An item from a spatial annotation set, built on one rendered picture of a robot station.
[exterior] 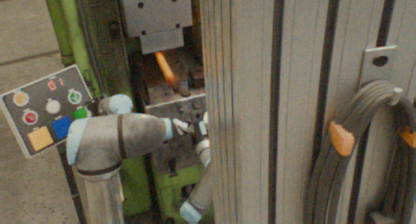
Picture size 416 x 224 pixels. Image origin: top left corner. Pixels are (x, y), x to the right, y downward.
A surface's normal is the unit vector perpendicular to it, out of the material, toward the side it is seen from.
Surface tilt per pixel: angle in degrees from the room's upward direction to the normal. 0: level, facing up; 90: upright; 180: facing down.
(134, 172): 90
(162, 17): 90
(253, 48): 90
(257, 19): 90
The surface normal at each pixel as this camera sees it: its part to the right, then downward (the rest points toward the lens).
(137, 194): 0.23, 0.49
